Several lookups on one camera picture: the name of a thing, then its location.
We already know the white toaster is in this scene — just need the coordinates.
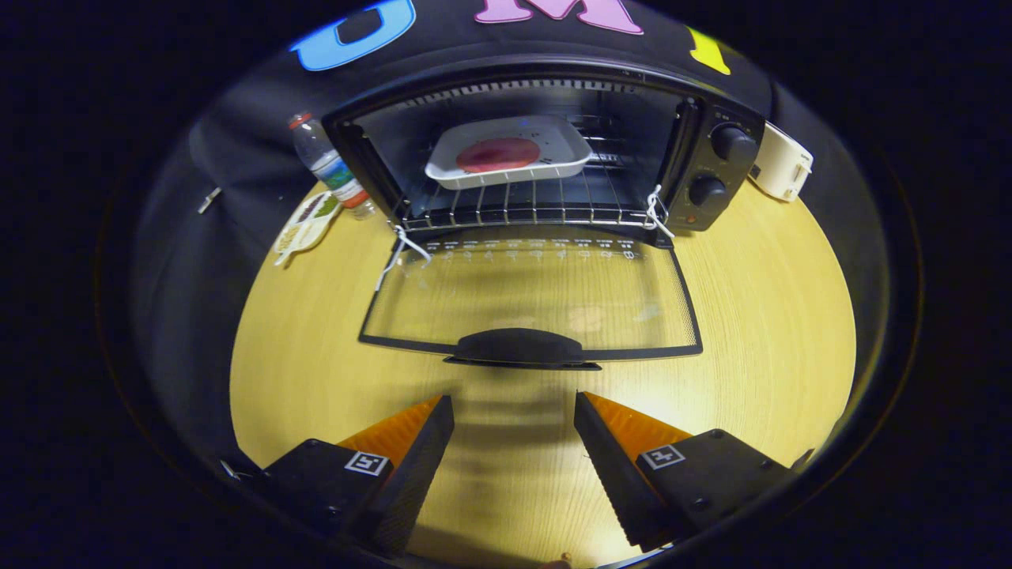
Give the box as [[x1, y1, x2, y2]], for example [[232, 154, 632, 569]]
[[747, 120, 815, 203]]

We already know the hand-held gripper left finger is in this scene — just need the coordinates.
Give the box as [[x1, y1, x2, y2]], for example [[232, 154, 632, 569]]
[[261, 394, 455, 558]]

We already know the pink meat slice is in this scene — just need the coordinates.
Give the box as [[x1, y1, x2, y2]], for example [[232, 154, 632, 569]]
[[455, 137, 542, 175]]

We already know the black toaster oven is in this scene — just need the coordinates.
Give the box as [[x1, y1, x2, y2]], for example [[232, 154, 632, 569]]
[[320, 55, 766, 371]]

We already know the oven wire rack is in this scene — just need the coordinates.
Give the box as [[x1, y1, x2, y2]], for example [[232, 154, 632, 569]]
[[393, 115, 669, 232]]

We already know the white square cherry-print plate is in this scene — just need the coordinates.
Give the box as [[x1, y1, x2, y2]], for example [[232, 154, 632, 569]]
[[425, 115, 594, 191]]

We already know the clear plastic water bottle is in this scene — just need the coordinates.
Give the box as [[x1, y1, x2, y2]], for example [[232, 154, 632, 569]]
[[287, 111, 376, 220]]

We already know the printed paper card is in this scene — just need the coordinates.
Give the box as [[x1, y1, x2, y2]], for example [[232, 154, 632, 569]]
[[273, 190, 342, 267]]

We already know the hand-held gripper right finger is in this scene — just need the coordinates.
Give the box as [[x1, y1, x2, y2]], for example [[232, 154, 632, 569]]
[[573, 390, 795, 554]]

